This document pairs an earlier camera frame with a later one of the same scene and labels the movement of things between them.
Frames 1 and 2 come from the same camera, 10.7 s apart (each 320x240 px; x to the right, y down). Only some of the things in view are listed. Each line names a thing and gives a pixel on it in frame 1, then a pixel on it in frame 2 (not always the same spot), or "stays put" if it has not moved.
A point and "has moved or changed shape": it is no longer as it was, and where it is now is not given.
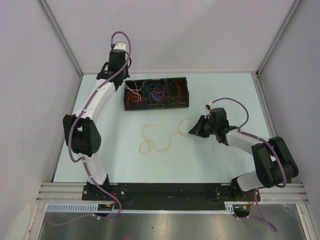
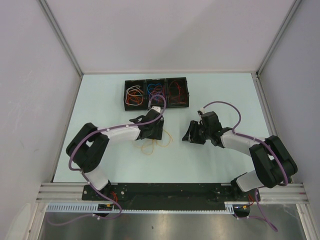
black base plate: x=170 y=196 stays put
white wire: x=137 y=90 has moved or changed shape
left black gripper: x=126 y=75 to x=157 y=134
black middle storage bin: x=156 y=94 stays put
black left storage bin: x=135 y=94 stays put
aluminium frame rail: x=73 y=192 stays put
